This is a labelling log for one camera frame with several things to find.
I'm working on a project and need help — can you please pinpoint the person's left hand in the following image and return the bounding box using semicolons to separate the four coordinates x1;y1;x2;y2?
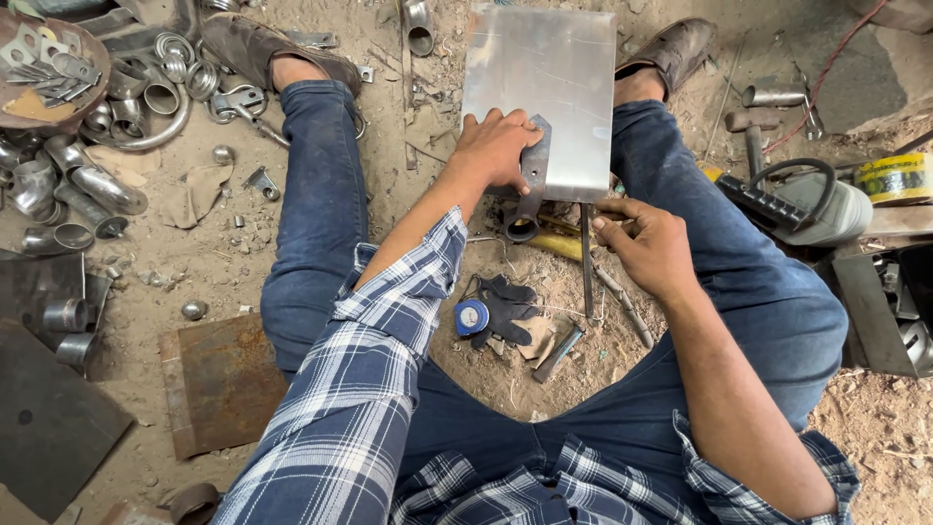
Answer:
452;108;545;196

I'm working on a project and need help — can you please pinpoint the person's right hand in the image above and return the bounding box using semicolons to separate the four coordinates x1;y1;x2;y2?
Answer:
590;198;701;303

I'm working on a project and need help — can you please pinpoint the dark steel bracket with ring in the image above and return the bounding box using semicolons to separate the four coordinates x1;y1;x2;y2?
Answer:
503;114;553;243

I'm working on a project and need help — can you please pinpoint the shiny steel sheet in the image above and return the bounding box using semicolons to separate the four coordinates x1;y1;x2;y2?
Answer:
461;3;619;204

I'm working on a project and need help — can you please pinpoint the ribbed steel rod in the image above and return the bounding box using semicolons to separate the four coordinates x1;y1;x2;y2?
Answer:
594;266;656;350

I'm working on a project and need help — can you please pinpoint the thin flat steel bar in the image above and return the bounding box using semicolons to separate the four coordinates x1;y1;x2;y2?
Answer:
581;203;595;319

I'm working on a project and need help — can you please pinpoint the person's right leg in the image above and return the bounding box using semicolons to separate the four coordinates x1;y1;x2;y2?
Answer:
583;69;850;468

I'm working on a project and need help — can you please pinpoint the person's leg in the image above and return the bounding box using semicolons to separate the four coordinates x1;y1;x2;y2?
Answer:
583;69;850;468
260;57;438;409

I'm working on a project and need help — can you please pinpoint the short flat metal piece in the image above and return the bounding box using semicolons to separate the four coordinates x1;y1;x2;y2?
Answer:
532;324;584;384

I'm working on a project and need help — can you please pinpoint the black work glove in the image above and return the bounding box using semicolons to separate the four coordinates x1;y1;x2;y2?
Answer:
470;274;542;350

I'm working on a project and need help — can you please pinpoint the thin steel rod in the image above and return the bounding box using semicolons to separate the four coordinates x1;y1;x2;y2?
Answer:
703;36;746;161

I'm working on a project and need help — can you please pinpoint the blue tape measure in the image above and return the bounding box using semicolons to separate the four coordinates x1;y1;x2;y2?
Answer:
453;299;491;338

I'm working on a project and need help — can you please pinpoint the person's left leg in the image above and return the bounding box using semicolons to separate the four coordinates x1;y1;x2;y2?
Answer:
260;57;438;409

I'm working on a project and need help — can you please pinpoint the grey angle grinder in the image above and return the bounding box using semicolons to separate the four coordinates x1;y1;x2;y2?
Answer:
700;158;874;247

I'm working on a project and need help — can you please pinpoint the short steel tube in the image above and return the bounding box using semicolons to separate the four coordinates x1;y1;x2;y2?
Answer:
742;82;807;109

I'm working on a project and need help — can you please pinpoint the person's right brown shoe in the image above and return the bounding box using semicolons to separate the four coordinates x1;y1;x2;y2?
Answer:
614;17;719;102

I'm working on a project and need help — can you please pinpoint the person's brown shoe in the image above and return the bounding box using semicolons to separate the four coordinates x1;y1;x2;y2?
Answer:
200;12;363;96
614;17;719;102

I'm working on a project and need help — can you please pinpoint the steel wrench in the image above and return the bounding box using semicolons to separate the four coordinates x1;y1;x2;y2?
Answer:
799;73;825;141

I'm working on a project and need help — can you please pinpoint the flat steel hinge plate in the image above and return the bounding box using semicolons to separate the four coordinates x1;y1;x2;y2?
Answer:
284;29;338;49

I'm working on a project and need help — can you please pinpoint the metal box of parts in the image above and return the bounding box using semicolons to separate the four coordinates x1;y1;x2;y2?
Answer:
831;244;933;379

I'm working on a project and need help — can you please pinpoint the yellow tape roll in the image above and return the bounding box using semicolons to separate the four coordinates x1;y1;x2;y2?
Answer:
854;152;933;207

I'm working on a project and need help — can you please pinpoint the person's left brown shoe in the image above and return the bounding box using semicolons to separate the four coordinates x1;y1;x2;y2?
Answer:
200;12;363;96

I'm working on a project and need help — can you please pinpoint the person's plaid shirt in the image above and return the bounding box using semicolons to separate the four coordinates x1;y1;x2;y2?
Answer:
211;321;861;525

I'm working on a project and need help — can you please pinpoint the beige cloth scrap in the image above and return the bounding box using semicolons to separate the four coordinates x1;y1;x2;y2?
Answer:
160;164;234;229

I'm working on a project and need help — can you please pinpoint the pile of steel rings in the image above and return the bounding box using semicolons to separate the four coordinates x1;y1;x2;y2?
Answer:
153;33;220;101

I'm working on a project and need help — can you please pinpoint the rusty steel plate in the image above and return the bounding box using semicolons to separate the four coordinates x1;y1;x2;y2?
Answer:
159;314;289;460

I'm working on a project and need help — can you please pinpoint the heap of steel pipe fittings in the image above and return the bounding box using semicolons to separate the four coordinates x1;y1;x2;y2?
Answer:
0;54;192;256

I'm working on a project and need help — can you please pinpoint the pile of flat steel brackets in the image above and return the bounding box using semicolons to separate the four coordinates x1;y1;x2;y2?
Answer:
0;23;103;109

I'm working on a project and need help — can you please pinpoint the short steel pipe piece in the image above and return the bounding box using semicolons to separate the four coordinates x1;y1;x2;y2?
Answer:
42;297;90;333
56;332;99;368

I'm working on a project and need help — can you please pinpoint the brown tape roll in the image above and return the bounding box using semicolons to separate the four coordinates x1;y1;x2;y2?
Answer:
169;483;220;525

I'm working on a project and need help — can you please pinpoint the rusty round metal bowl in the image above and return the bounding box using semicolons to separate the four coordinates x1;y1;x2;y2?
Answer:
0;9;112;131

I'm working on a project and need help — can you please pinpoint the small dark steel plate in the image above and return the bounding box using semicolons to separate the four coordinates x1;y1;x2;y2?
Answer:
0;251;114;351

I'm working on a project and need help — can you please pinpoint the large dark steel plate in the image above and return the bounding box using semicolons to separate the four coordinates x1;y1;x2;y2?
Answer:
0;318;136;522

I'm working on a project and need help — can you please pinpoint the yellow tool handle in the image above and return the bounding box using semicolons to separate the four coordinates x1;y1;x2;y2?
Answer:
525;232;584;262

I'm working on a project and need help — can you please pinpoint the hammer with metal handle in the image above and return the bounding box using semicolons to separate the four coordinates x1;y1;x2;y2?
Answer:
724;108;781;179

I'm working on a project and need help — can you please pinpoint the small steel bracket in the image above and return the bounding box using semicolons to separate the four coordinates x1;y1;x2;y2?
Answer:
244;166;281;202

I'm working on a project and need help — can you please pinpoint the red cable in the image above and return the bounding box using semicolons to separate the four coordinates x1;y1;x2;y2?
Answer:
761;0;890;156

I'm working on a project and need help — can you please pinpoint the steel clamp bracket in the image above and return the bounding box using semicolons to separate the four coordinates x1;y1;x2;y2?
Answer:
207;86;293;148

